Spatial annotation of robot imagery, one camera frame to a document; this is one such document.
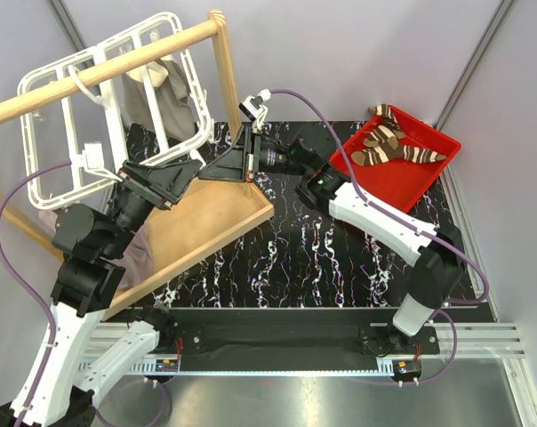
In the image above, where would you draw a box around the purple cable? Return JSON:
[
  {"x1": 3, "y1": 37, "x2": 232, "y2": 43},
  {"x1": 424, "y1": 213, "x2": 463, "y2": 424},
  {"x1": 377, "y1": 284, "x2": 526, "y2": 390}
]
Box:
[
  {"x1": 0, "y1": 162, "x2": 74, "y2": 427},
  {"x1": 268, "y1": 87, "x2": 492, "y2": 386}
]

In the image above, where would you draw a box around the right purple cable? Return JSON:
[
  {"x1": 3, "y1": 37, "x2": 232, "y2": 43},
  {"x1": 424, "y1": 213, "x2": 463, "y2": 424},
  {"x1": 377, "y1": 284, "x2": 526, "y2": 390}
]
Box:
[{"x1": 268, "y1": 87, "x2": 492, "y2": 386}]

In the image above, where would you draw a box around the wooden drying rack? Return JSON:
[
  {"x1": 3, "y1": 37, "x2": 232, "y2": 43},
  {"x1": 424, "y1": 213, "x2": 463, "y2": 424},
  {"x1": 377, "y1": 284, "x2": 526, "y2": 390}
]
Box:
[{"x1": 0, "y1": 9, "x2": 277, "y2": 322}]

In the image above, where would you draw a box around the red plastic tray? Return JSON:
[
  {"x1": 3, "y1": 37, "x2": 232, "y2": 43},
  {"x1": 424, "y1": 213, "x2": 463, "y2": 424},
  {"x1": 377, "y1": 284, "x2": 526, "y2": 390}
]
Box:
[{"x1": 343, "y1": 104, "x2": 461, "y2": 213}]

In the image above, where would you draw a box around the brown striped sock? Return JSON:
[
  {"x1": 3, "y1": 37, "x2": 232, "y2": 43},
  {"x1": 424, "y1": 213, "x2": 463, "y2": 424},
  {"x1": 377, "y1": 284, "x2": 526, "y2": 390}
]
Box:
[
  {"x1": 350, "y1": 125, "x2": 405, "y2": 166},
  {"x1": 362, "y1": 104, "x2": 446, "y2": 165}
]

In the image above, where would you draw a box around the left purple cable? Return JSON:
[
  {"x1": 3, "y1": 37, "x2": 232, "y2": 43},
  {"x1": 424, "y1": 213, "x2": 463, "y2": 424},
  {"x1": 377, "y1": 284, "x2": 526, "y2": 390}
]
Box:
[{"x1": 0, "y1": 162, "x2": 74, "y2": 427}]

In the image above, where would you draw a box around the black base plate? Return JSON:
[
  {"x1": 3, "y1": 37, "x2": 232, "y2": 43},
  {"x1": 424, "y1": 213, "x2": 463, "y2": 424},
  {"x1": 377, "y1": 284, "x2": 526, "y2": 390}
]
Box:
[{"x1": 157, "y1": 308, "x2": 440, "y2": 375}]

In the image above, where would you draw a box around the grey beige hanging sock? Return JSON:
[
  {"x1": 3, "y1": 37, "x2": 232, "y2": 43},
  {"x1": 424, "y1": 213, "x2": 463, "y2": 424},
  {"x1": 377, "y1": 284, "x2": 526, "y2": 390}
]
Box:
[{"x1": 121, "y1": 55, "x2": 195, "y2": 141}]

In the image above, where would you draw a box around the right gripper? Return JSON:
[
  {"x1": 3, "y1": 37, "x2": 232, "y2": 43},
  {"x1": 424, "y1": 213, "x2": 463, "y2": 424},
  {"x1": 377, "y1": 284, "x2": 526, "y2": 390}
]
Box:
[{"x1": 198, "y1": 126, "x2": 310, "y2": 185}]

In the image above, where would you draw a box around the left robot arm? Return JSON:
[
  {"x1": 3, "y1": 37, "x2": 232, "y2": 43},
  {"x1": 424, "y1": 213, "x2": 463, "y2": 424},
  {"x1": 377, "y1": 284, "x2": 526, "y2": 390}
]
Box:
[{"x1": 0, "y1": 160, "x2": 202, "y2": 426}]

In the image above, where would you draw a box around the brown striped sock right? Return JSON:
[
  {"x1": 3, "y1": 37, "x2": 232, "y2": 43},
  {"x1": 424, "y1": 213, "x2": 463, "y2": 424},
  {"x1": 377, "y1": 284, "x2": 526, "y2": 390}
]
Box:
[{"x1": 362, "y1": 104, "x2": 446, "y2": 165}]

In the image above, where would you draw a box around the white plastic sock hanger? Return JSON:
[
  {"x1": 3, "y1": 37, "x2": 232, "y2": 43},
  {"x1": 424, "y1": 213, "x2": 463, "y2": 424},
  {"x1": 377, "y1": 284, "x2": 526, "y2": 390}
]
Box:
[{"x1": 18, "y1": 12, "x2": 214, "y2": 210}]

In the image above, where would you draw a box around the aluminium rail frame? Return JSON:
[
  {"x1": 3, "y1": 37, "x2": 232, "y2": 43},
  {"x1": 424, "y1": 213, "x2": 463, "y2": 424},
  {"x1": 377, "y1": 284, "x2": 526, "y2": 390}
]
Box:
[{"x1": 109, "y1": 173, "x2": 537, "y2": 426}]

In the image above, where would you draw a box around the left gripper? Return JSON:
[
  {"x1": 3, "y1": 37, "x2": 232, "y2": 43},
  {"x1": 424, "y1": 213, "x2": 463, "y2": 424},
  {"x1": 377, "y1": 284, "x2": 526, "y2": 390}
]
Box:
[{"x1": 104, "y1": 157, "x2": 204, "y2": 257}]

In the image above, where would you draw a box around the lilac sock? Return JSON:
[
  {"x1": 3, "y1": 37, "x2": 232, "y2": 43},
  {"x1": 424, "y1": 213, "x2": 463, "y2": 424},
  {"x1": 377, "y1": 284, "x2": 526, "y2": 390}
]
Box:
[{"x1": 39, "y1": 204, "x2": 153, "y2": 300}]

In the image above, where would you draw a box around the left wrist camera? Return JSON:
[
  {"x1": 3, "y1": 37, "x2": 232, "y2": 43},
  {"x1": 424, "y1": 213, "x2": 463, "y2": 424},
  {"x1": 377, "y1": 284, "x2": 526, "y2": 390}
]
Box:
[{"x1": 71, "y1": 141, "x2": 122, "y2": 181}]

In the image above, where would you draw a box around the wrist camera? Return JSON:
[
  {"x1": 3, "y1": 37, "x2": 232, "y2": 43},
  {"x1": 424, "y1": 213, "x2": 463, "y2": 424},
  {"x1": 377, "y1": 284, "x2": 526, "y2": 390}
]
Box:
[
  {"x1": 71, "y1": 141, "x2": 122, "y2": 181},
  {"x1": 239, "y1": 89, "x2": 271, "y2": 134}
]

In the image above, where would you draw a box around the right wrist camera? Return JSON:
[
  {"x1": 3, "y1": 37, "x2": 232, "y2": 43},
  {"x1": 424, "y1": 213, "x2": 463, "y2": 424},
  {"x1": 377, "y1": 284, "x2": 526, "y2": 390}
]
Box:
[{"x1": 239, "y1": 89, "x2": 271, "y2": 134}]

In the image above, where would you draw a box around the brown striped sock left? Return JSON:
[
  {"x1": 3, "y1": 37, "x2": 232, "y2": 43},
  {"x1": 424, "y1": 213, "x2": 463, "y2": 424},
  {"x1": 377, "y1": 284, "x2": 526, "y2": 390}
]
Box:
[{"x1": 350, "y1": 125, "x2": 405, "y2": 166}]

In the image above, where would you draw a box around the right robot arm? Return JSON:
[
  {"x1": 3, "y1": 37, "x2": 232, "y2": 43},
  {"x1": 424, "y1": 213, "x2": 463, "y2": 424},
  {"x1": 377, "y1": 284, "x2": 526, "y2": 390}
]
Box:
[{"x1": 198, "y1": 123, "x2": 466, "y2": 357}]

